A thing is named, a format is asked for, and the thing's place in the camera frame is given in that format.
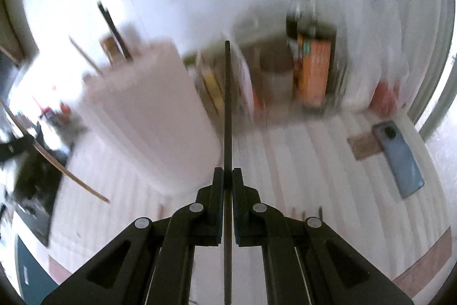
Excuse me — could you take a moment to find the black cap orange label bottle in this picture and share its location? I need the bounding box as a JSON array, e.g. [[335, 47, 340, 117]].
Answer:
[[293, 0, 338, 113]]

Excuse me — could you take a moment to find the white plastic bag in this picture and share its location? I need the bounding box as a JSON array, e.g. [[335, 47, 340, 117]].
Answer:
[[348, 0, 417, 113]]

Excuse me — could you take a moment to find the blue smartphone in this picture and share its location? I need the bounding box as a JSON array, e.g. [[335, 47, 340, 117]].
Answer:
[[371, 120, 425, 199]]

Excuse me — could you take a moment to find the brown wooden utensil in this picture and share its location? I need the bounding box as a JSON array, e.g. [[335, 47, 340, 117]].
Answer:
[[100, 35, 125, 65]]

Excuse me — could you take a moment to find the red background clutter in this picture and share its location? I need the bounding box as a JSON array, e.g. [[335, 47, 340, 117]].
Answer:
[[39, 104, 73, 124]]

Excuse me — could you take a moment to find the red cap dark bottle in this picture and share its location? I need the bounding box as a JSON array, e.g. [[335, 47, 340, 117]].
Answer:
[[286, 0, 312, 53]]

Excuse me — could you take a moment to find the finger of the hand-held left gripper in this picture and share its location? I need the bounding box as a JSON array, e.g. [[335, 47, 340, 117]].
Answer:
[[0, 135, 38, 166]]

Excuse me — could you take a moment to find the white utensil holder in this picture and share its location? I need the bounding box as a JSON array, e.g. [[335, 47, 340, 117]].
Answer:
[[80, 39, 221, 195]]

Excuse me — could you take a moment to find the dark blurred object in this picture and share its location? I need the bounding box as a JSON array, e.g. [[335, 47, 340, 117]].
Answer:
[[7, 162, 71, 248]]

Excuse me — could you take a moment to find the white plate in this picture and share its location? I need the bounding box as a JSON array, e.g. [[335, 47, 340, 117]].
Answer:
[[232, 51, 258, 120]]

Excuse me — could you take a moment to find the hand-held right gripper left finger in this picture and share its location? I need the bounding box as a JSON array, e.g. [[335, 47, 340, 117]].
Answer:
[[41, 167, 225, 305]]

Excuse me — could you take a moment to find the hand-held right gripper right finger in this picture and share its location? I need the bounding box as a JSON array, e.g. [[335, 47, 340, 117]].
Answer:
[[232, 167, 415, 305]]

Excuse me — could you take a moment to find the grey storage rack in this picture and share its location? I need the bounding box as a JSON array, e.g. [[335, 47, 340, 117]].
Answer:
[[231, 17, 345, 117]]

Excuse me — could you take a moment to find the brown lid jar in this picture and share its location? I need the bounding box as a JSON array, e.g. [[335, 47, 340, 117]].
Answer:
[[260, 51, 295, 113]]

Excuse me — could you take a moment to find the grey blurred utensil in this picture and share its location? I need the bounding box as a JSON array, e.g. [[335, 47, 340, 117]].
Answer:
[[119, 23, 145, 55]]

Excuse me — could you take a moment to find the brown card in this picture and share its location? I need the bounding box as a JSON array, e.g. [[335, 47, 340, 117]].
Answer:
[[346, 133, 385, 161]]

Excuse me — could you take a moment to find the stack of upright packets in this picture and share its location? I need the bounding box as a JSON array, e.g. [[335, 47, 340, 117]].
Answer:
[[184, 53, 229, 124]]

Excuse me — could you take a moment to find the teal object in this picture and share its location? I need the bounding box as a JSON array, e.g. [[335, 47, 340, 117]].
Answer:
[[13, 236, 58, 296]]

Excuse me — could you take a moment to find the red packet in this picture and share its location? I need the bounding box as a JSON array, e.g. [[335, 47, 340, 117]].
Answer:
[[369, 80, 402, 113]]

